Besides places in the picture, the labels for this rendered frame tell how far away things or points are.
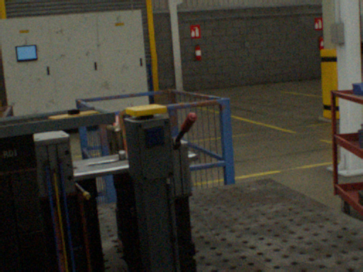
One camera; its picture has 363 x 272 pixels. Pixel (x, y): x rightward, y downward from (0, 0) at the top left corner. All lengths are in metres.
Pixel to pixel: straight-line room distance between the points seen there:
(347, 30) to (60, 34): 5.38
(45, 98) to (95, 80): 0.89
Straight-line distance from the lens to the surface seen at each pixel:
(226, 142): 3.19
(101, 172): 1.21
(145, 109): 0.93
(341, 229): 1.63
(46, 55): 9.01
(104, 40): 9.12
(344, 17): 4.96
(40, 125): 0.85
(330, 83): 8.16
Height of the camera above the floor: 1.26
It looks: 9 degrees down
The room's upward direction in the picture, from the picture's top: 5 degrees counter-clockwise
